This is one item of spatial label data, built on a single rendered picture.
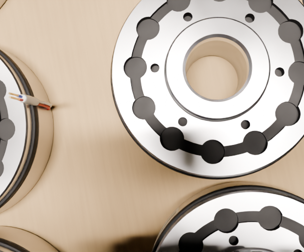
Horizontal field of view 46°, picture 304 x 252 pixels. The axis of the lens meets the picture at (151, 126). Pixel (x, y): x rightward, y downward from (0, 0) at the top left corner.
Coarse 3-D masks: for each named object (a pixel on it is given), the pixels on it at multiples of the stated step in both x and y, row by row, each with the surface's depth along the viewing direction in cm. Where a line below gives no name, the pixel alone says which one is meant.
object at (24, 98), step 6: (12, 96) 16; (18, 96) 16; (24, 96) 17; (30, 96) 17; (24, 102) 17; (30, 102) 17; (36, 102) 18; (42, 102) 19; (48, 102) 19; (48, 108) 20
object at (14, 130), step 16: (0, 64) 18; (0, 80) 18; (16, 80) 18; (0, 96) 18; (16, 96) 18; (0, 112) 18; (16, 112) 18; (0, 128) 18; (16, 128) 18; (0, 144) 18; (16, 144) 18; (0, 160) 18; (16, 160) 18; (0, 176) 18; (16, 176) 18; (0, 192) 18
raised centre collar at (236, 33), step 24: (192, 24) 17; (216, 24) 17; (240, 24) 16; (192, 48) 17; (240, 48) 17; (264, 48) 16; (168, 72) 17; (264, 72) 16; (192, 96) 16; (240, 96) 16; (216, 120) 17
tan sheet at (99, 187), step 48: (48, 0) 21; (96, 0) 21; (48, 48) 21; (96, 48) 21; (48, 96) 21; (96, 96) 21; (96, 144) 21; (48, 192) 21; (96, 192) 20; (144, 192) 20; (192, 192) 20; (48, 240) 21; (96, 240) 20; (144, 240) 20
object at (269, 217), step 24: (240, 192) 17; (264, 192) 17; (192, 216) 17; (216, 216) 17; (240, 216) 17; (264, 216) 17; (288, 216) 16; (168, 240) 17; (192, 240) 17; (216, 240) 17; (240, 240) 17; (264, 240) 16; (288, 240) 16
